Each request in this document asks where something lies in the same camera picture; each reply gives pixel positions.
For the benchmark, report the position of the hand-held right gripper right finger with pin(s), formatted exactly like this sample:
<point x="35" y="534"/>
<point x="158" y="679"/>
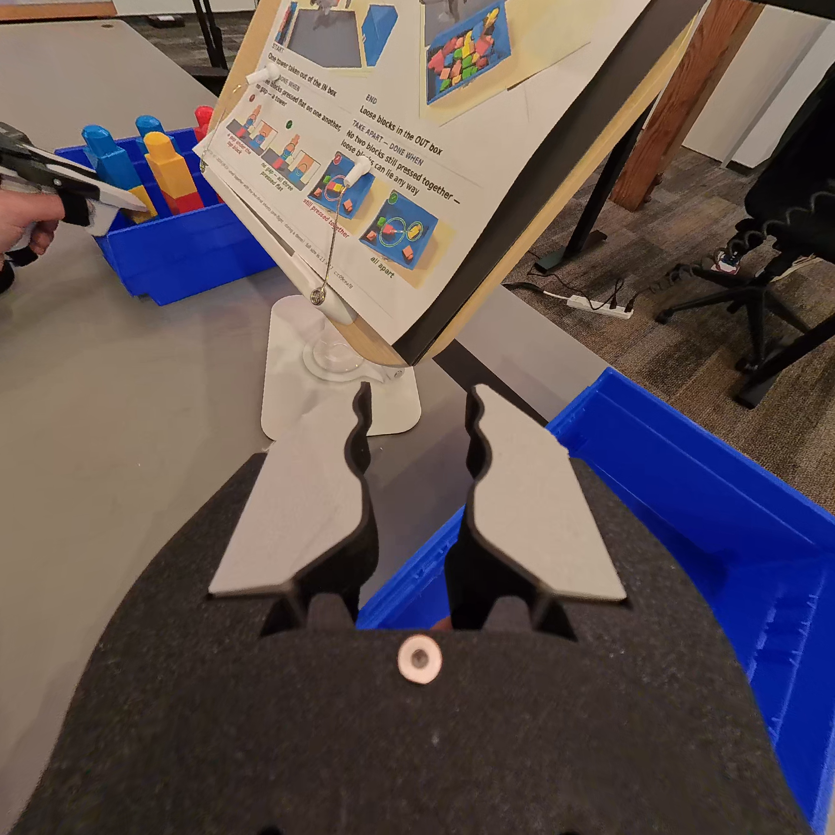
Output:
<point x="541" y="528"/>

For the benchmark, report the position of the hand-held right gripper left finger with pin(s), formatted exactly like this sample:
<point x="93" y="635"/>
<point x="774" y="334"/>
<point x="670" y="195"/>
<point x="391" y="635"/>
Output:
<point x="293" y="522"/>

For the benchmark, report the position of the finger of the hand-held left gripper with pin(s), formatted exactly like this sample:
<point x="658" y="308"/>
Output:
<point x="107" y="192"/>

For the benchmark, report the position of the blue and yellow block tower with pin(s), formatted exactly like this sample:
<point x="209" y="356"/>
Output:
<point x="114" y="163"/>

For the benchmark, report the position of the blue-topped block tower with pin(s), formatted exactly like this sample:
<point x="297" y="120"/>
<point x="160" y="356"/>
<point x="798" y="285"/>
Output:
<point x="149" y="124"/>

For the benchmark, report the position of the blue plastic bin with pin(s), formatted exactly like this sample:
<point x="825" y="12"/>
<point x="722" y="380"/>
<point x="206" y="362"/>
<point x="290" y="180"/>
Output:
<point x="182" y="254"/>

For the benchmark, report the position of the blue bin of blocks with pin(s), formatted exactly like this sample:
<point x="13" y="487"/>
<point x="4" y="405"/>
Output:
<point x="685" y="496"/>

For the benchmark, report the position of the grey desk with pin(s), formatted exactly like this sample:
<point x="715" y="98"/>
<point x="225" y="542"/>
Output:
<point x="130" y="391"/>

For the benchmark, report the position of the person's left hand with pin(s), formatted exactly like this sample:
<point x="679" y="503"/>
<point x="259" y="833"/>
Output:
<point x="32" y="215"/>

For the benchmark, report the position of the red-topped block tower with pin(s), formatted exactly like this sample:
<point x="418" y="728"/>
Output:
<point x="203" y="119"/>

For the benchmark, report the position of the instruction sheet on stand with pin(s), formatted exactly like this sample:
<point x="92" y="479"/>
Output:
<point x="287" y="391"/>

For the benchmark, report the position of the white power strip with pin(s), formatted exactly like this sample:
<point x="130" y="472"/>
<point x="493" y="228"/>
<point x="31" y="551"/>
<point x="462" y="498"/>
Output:
<point x="597" y="305"/>

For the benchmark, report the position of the printed instruction sheet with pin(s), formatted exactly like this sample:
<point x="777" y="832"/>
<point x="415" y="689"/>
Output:
<point x="496" y="143"/>

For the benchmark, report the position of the black office chair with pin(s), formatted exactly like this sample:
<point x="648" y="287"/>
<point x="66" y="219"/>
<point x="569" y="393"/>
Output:
<point x="789" y="196"/>

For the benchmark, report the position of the wooden post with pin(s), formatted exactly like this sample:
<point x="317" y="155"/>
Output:
<point x="678" y="98"/>

